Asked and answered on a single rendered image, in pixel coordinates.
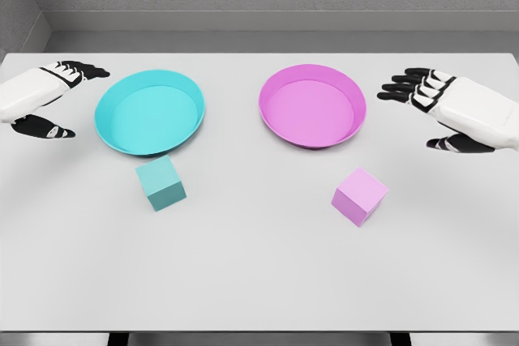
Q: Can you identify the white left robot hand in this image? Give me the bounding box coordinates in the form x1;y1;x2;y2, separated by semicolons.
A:
0;60;111;140

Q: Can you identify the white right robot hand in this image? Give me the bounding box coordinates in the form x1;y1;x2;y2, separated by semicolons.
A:
376;67;519;155

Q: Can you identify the cyan cube block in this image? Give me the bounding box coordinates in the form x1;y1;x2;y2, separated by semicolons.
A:
135;155;187;213

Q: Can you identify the pink round plate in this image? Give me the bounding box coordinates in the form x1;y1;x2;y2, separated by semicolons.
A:
258;63;367;151

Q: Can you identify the cyan round plate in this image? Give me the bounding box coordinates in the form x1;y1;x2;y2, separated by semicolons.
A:
94;69;207;157

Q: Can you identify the pink cube block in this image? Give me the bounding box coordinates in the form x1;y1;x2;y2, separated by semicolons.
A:
331;166;391;227

